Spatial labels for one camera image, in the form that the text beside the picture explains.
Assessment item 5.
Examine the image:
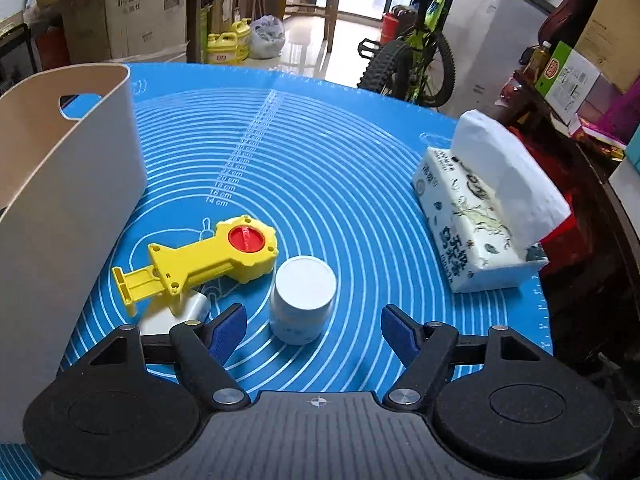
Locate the yellow oil jug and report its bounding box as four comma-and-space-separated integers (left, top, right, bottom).
206, 31, 240, 65
227, 17, 253, 61

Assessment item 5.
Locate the beige plastic storage bin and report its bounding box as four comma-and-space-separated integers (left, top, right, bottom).
0, 63, 149, 445

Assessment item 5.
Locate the dark wooden side table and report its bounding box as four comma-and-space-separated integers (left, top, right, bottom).
500, 70, 640, 361

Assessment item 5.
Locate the red packaging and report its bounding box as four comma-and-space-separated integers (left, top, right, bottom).
520, 130, 593, 273

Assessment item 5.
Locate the pink gift box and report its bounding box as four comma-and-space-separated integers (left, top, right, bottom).
575, 77, 640, 143

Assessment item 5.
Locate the blue silicone baking mat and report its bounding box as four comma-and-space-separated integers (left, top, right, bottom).
0, 62, 553, 480

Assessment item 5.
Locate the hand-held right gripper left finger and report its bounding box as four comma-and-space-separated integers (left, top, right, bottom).
87, 304, 251, 408

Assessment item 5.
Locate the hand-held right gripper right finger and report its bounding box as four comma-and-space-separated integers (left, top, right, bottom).
381, 305, 543, 408

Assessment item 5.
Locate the green white carton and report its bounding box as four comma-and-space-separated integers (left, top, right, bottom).
535, 41, 601, 126

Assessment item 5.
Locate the plain brown cardboard box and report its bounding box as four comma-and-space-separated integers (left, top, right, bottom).
60, 0, 111, 65

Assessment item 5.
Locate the white power adapter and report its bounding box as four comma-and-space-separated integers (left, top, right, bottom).
137, 287, 211, 336

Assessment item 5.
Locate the yellow plastic toy launcher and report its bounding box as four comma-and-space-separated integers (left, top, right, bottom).
111, 214, 277, 317

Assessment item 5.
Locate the black utility cart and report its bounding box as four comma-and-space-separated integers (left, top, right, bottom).
0, 20, 41, 96

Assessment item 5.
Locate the yellow drink bottle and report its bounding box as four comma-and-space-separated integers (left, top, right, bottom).
522, 41, 553, 81

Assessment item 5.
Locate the translucent plastic bag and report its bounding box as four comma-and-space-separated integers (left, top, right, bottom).
248, 15, 286, 60

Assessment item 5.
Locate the white cardboard box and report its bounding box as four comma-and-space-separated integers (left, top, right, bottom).
102, 0, 190, 61

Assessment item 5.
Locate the red canister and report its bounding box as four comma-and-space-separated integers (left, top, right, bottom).
381, 11, 403, 43

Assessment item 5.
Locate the tall tan cardboard box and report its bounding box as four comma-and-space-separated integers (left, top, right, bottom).
572, 0, 640, 93

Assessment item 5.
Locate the white round jar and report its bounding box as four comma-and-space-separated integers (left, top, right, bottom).
270, 256, 337, 346

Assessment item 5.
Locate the red appliance box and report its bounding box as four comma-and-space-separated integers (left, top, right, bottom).
40, 25, 71, 71

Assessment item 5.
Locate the printed tissue pack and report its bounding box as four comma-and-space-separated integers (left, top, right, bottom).
411, 109, 572, 291

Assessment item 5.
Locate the green black bicycle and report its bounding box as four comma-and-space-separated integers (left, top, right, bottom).
356, 0, 458, 108

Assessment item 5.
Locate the white chest freezer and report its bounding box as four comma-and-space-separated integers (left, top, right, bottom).
442, 0, 556, 121

